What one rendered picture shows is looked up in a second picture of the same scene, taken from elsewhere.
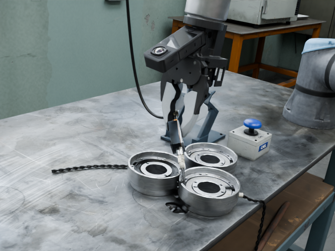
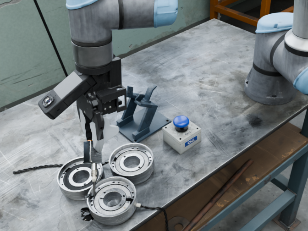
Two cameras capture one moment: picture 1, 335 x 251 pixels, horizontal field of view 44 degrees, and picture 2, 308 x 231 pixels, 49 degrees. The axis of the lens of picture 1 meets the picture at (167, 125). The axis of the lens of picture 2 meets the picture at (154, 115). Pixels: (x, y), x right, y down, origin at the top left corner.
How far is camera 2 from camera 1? 0.46 m
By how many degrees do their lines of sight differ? 24
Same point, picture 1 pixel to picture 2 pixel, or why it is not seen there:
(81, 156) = (41, 153)
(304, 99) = (257, 77)
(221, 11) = (97, 60)
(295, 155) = (225, 144)
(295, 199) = (262, 155)
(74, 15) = not seen: outside the picture
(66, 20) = not seen: outside the picture
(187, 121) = (95, 143)
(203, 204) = (99, 219)
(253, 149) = (178, 145)
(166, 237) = not seen: outside the picture
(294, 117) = (250, 92)
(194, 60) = (86, 99)
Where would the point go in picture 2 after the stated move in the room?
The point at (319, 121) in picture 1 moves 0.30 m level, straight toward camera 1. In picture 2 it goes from (271, 98) to (219, 167)
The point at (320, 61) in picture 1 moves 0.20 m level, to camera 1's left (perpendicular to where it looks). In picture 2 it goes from (266, 44) to (189, 41)
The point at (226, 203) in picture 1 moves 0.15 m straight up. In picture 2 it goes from (116, 219) to (102, 169)
